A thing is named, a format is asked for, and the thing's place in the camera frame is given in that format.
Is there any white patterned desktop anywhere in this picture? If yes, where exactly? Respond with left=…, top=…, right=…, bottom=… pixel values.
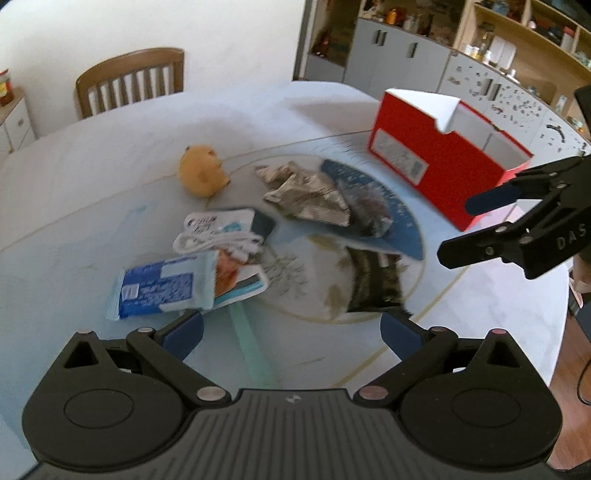
left=0, top=80, right=573, bottom=480

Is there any red cardboard box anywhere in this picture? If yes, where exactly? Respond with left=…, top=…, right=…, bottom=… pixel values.
left=367, top=89, right=535, bottom=232

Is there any crumpled silver foil wrapper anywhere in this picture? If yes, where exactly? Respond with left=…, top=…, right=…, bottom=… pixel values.
left=254, top=161, right=352, bottom=227

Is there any black cable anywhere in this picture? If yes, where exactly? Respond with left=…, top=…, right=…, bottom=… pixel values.
left=576, top=362, right=591, bottom=403

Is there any grey door cabinet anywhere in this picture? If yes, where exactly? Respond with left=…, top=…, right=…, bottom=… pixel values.
left=305, top=17, right=451, bottom=97

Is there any black snack wrapper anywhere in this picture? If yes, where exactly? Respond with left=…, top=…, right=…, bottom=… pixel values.
left=346, top=247, right=414, bottom=319

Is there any small white side cabinet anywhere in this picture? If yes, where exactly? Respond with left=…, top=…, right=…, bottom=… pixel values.
left=0, top=88, right=37, bottom=155

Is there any glass jar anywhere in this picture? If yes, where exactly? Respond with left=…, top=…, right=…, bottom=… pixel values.
left=475, top=23, right=495, bottom=58

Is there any wooden chair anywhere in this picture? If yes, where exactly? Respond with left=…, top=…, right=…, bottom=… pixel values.
left=75, top=47, right=185, bottom=119

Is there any white speckled cabinet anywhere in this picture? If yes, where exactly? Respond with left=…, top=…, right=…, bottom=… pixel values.
left=436, top=53, right=591, bottom=155

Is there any white and blue packet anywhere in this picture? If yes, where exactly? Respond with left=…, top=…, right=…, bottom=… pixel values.
left=182, top=208, right=276, bottom=309

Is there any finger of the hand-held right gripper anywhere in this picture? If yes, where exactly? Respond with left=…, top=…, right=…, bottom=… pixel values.
left=437, top=185, right=571, bottom=274
left=464, top=156, right=588, bottom=217

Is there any white coiled cable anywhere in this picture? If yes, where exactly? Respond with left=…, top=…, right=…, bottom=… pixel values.
left=173, top=228, right=266, bottom=260

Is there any white container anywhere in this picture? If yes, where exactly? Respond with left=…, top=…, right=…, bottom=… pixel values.
left=489, top=37, right=517, bottom=68

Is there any yellow plush toy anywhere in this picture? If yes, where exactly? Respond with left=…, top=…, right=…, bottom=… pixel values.
left=179, top=145, right=232, bottom=199

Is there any tall open wooden shelf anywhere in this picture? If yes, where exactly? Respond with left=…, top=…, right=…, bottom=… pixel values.
left=293, top=0, right=362, bottom=81

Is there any person's right hand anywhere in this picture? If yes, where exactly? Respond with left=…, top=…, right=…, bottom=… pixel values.
left=571, top=256, right=591, bottom=296

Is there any dark clear plastic bag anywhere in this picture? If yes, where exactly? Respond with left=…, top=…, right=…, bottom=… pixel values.
left=337, top=178, right=394, bottom=238

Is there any blue tissue packet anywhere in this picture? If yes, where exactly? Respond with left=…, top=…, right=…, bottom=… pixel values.
left=106, top=251, right=220, bottom=322

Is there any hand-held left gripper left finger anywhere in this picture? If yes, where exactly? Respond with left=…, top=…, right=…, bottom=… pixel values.
left=61, top=310, right=232, bottom=409

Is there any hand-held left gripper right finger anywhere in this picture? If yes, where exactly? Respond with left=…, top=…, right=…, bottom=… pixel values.
left=353, top=310, right=532, bottom=409

